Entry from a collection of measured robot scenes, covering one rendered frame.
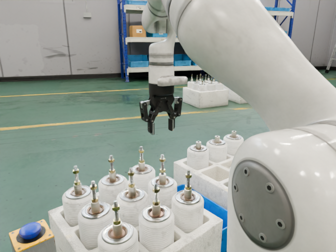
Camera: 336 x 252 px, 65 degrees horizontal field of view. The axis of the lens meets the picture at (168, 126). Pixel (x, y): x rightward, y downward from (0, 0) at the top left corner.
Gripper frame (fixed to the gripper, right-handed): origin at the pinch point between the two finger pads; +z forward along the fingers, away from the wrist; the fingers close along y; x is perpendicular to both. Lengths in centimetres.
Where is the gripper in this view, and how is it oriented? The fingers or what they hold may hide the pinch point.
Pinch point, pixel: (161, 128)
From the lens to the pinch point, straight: 81.0
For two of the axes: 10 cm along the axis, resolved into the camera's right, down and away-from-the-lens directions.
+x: 5.3, 2.6, -8.1
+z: 0.0, 9.5, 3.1
